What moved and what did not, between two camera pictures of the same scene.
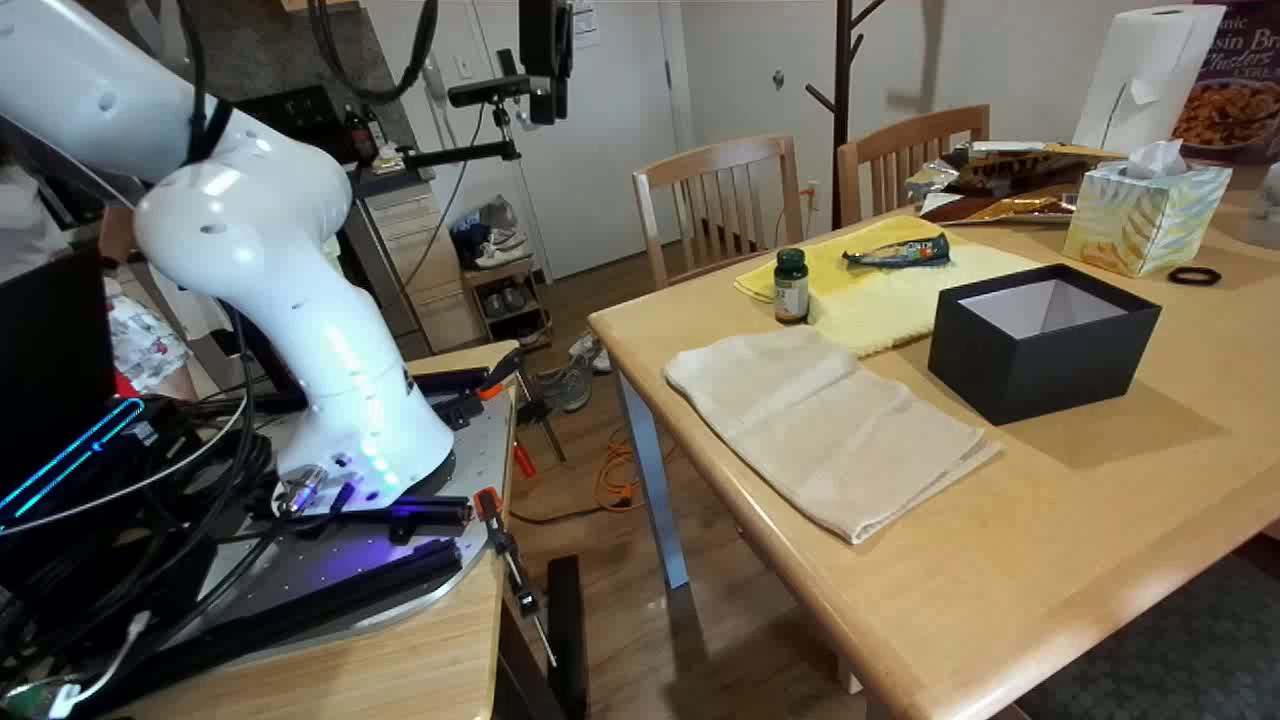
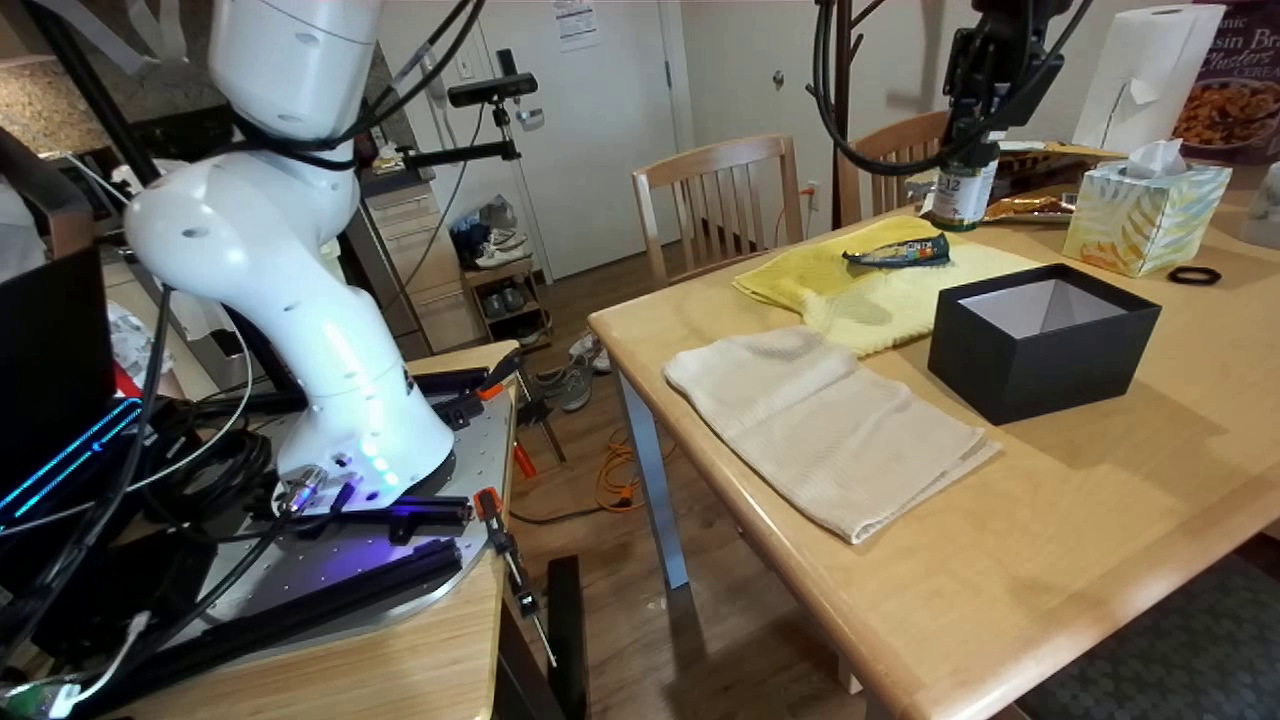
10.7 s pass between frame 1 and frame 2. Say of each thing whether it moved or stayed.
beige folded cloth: stayed
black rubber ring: stayed
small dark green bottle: moved
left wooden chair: stayed
